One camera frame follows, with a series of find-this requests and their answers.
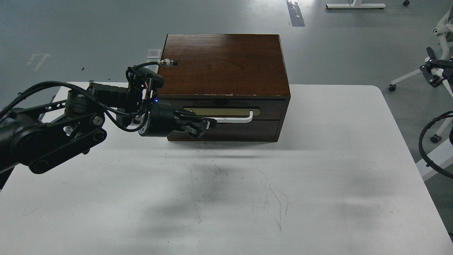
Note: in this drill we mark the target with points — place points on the wooden drawer with white handle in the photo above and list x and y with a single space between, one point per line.
243 120

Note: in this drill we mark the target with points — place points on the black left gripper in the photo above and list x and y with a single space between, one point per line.
167 120

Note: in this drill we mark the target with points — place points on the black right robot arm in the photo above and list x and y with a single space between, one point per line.
436 71

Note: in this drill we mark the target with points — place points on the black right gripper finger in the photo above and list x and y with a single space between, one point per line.
427 68

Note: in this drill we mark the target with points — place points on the grey floor tape strip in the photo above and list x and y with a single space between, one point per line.
295 15

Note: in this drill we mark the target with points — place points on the dark wooden cabinet box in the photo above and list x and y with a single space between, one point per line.
226 66

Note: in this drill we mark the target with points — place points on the white desk leg base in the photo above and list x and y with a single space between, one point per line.
356 4

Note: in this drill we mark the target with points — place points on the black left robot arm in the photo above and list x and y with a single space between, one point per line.
45 136

